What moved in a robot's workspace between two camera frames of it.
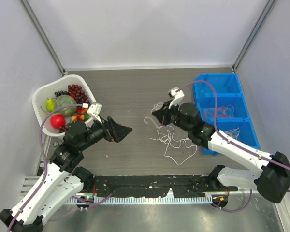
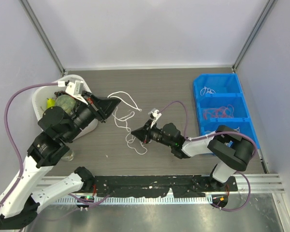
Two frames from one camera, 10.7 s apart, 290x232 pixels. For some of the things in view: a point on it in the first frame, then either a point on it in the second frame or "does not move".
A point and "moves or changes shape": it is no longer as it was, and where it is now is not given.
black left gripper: x=119 y=131 to x=102 y=108
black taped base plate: x=156 y=186 does not move
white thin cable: x=179 y=151 moves or changes shape
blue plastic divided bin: x=221 y=103 does not move
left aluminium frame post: x=33 y=19 does not move
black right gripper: x=163 y=115 to x=144 y=134
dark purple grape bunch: x=62 y=92 does not move
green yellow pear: x=50 y=105 does not move
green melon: x=65 y=100 does not move
